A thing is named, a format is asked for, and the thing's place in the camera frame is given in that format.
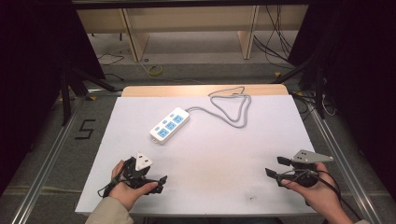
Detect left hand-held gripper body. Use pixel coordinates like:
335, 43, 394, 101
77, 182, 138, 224
122, 150, 157, 189

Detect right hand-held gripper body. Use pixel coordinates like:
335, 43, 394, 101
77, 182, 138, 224
277, 149, 334, 189

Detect person's left hand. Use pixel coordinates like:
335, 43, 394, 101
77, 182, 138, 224
108, 160, 159, 212

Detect person's right hand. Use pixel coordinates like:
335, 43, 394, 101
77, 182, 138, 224
281, 162, 344, 217

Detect white power strip blue sockets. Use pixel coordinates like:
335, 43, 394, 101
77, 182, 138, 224
148, 106, 191, 146

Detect black metal stand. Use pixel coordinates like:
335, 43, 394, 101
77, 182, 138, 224
273, 55, 327, 119
60, 63, 119, 127

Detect black curtain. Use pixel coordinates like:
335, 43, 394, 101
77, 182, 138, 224
287, 0, 396, 202
0, 0, 106, 195

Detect yellow tape roll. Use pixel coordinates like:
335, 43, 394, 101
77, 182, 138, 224
147, 63, 163, 77

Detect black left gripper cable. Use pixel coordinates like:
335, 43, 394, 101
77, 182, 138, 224
96, 160, 129, 199

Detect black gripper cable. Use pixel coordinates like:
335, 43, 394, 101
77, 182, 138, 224
96, 160, 129, 199
317, 169, 362, 221

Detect aluminium floor rail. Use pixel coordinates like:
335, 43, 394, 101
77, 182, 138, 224
305, 98, 385, 224
11, 95, 86, 224

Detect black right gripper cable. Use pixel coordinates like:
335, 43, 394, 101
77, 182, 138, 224
317, 169, 362, 221

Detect grey power strip cable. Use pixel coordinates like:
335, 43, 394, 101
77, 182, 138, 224
185, 86, 252, 130

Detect pale floor cable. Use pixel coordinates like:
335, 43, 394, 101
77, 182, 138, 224
136, 58, 204, 86

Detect black floor cable bundle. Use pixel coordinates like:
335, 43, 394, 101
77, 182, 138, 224
252, 4, 301, 69

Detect thin black floor cable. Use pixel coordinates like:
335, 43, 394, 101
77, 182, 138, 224
97, 51, 126, 67

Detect wooden shelf frame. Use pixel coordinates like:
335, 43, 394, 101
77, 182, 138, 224
76, 4, 310, 63

